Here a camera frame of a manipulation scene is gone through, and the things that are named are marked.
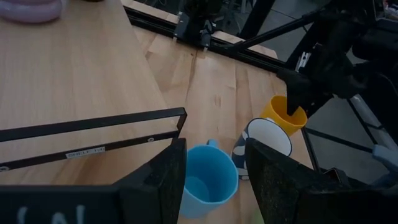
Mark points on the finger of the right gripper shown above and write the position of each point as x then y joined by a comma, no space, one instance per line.
295,96
318,105

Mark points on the light grey rail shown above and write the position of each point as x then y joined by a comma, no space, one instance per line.
385,155

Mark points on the black metal table frame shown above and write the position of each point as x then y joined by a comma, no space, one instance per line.
248,57

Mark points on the lilac mug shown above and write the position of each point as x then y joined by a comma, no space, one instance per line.
28,11

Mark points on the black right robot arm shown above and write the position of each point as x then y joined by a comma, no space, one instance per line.
373,37

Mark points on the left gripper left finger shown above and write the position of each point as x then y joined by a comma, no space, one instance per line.
161,193

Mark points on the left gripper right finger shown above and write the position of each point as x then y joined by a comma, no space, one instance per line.
273,186

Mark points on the yellow mug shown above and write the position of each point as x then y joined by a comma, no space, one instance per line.
273,109

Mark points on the light blue mug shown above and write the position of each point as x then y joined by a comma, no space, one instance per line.
208,174

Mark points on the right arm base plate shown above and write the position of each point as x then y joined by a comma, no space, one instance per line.
192,28

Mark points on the blue white floral mug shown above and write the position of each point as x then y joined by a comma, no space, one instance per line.
270,133

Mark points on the wooden shelf with black frame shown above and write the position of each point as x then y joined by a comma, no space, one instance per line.
62,77

